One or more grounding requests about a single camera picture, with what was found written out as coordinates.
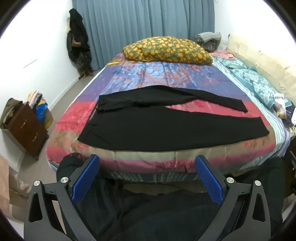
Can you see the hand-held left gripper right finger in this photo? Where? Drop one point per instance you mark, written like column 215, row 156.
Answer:
column 208, row 178

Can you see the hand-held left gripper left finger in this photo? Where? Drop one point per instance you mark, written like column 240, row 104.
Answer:
column 85, row 177

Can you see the black pants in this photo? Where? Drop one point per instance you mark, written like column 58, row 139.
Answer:
column 150, row 129

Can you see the person's dark clothing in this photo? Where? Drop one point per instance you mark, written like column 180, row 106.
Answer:
column 148, row 208

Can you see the brown wooden nightstand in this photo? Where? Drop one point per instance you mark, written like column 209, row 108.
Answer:
column 25, row 129

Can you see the colourful clothes pile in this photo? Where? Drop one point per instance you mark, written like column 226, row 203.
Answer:
column 40, row 109

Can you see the striped bedsheet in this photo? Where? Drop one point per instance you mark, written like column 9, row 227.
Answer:
column 281, row 134

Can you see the white snack packet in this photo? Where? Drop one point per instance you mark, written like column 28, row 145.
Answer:
column 279, row 106

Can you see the olive clothes pile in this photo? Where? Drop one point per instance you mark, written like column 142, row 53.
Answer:
column 10, row 109

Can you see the teal floral blanket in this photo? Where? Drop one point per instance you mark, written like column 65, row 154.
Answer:
column 249, row 78

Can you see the colourful patchwork bedspread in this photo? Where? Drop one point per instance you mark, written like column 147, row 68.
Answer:
column 143, row 74

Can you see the pink cloth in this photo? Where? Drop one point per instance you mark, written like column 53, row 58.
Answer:
column 223, row 54

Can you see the cream cushion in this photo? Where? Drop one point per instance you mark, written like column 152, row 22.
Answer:
column 261, row 60

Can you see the orange floral pillow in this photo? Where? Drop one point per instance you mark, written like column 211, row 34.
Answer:
column 166, row 49

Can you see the grey folded blanket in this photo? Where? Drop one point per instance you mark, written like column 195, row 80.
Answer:
column 208, row 37

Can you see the dark hanging clothes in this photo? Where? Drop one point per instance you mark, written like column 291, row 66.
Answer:
column 77, row 34

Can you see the blue curtain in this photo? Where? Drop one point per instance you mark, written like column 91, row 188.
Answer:
column 138, row 20

